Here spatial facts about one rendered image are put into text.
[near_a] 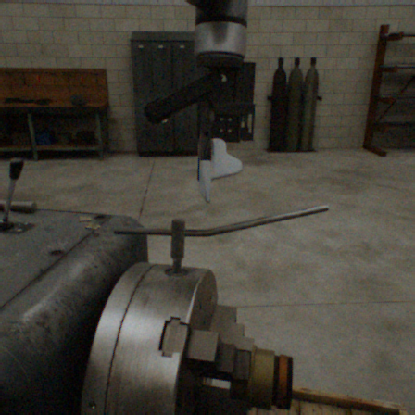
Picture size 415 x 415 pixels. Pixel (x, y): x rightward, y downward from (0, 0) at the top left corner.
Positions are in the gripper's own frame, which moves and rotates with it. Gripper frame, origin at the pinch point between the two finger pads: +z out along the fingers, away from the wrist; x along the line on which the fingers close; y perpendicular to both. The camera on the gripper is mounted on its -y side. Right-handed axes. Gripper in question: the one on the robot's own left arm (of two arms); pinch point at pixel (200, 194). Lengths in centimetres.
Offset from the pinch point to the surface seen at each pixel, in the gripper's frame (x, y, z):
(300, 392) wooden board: 13, 22, 43
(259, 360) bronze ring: -5.3, 9.6, 24.4
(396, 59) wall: 648, 355, -147
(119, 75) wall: 642, -127, -101
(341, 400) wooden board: 11, 30, 43
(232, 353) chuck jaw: -8.5, 4.9, 21.3
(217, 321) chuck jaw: 6.2, 3.9, 24.2
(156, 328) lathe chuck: -10.5, -5.7, 16.6
